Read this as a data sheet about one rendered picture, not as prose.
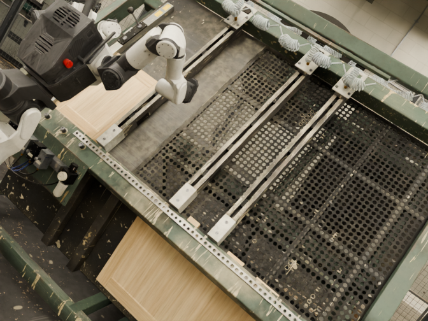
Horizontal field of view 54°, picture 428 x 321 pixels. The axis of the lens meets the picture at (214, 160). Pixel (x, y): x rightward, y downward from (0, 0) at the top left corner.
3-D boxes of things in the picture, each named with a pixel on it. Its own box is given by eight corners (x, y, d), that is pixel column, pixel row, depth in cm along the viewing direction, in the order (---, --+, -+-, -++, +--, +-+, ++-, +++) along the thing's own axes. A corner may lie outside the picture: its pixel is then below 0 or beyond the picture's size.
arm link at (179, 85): (176, 107, 177) (179, 84, 167) (159, 97, 179) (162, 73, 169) (185, 100, 181) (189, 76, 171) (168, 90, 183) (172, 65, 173)
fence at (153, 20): (46, 102, 226) (43, 98, 223) (168, 7, 259) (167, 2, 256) (51, 107, 225) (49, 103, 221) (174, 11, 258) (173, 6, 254)
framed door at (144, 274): (98, 278, 229) (95, 278, 227) (151, 197, 219) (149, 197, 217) (223, 402, 201) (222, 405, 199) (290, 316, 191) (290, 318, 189)
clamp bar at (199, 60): (96, 144, 214) (83, 118, 192) (243, 16, 255) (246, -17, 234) (109, 155, 211) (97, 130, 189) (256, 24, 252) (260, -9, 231)
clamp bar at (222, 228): (204, 235, 191) (202, 217, 170) (346, 79, 232) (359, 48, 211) (220, 249, 188) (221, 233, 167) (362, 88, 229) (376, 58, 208)
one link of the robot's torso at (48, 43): (45, 85, 152) (113, 20, 160) (-10, 40, 163) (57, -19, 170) (78, 121, 180) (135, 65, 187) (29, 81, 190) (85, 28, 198)
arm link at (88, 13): (96, 4, 214) (88, 25, 214) (76, -7, 208) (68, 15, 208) (104, 3, 205) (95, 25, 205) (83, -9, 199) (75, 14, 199)
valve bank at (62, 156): (-20, 146, 209) (3, 106, 205) (4, 148, 222) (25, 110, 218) (43, 207, 193) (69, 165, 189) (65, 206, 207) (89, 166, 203)
